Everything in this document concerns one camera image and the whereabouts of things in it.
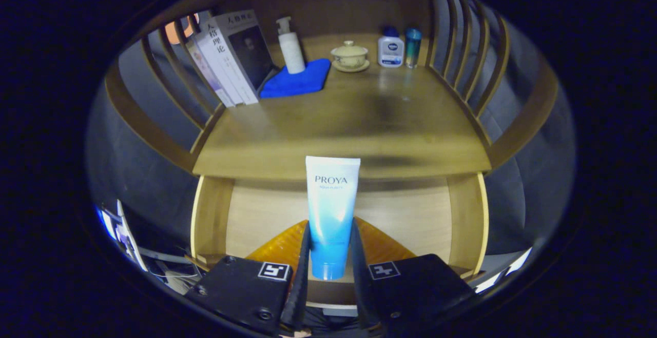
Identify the blue folded cloth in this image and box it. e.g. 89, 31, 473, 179
259, 58, 332, 99

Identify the white pump bottle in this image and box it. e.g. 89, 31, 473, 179
276, 16, 306, 75

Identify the thick white book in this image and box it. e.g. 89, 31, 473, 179
205, 10, 280, 105

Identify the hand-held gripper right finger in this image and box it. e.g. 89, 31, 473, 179
351, 217, 477, 337

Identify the thin white book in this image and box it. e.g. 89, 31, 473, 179
195, 33, 244, 107

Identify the wooden cabinet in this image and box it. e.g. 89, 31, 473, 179
103, 0, 560, 180

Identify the pale purple book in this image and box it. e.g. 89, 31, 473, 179
186, 41, 236, 108

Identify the wooden countertop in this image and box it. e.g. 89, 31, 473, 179
192, 33, 492, 181

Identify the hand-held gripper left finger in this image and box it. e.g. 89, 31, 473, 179
184, 219, 312, 336

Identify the beige lidded teacup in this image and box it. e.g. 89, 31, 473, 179
330, 41, 370, 73

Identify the teal slim bottle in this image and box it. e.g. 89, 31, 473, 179
404, 27, 423, 69

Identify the wooden drawer with black knob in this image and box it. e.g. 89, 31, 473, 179
190, 173, 488, 318

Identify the white bottle with blue cap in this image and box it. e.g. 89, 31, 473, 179
377, 25, 405, 68

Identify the blue and white tube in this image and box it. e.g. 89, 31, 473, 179
305, 156, 361, 281

